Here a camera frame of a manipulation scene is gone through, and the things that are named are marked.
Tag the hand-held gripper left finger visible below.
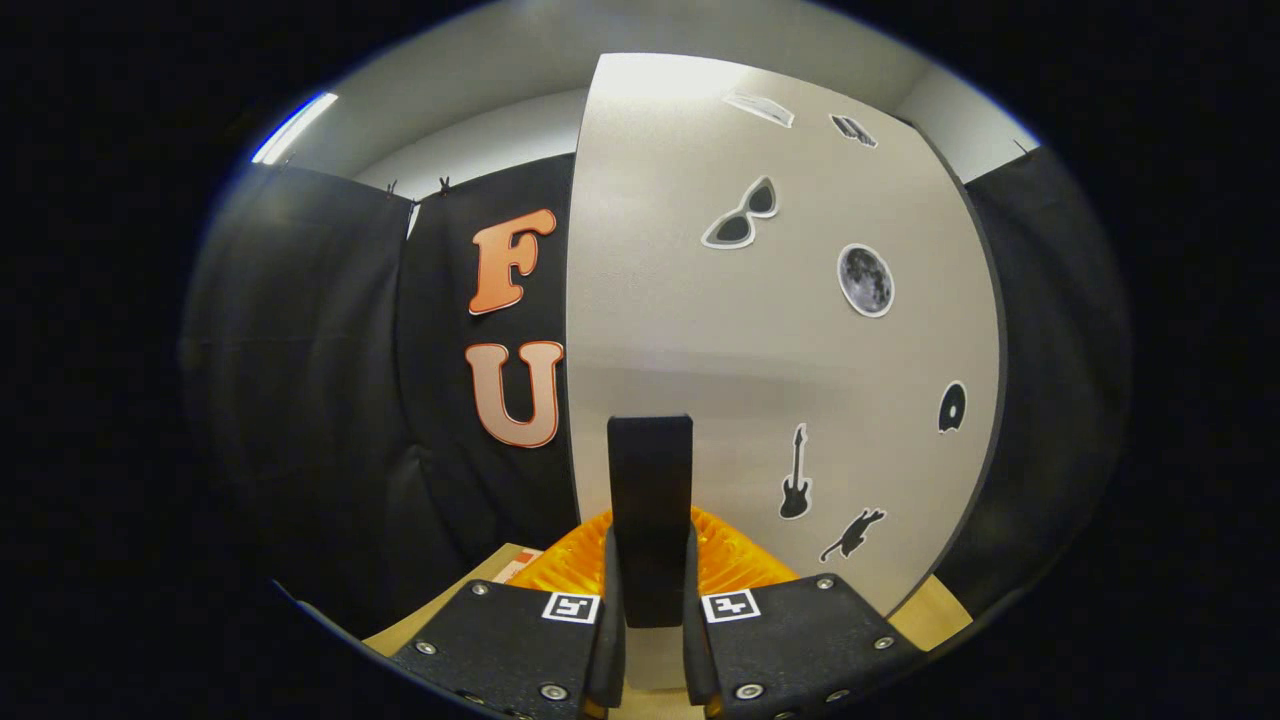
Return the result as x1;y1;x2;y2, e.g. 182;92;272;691
388;508;628;720

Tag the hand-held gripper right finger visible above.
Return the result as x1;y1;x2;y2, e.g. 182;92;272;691
683;505;926;720

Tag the black door handle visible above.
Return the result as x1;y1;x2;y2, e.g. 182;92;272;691
607;415;694;629

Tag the beige book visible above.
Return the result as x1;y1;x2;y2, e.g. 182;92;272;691
468;543;546;586

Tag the black backdrop cloth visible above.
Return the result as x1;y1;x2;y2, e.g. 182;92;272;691
180;145;1131;641

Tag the long ceiling light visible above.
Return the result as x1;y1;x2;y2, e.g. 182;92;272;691
250;92;339;166

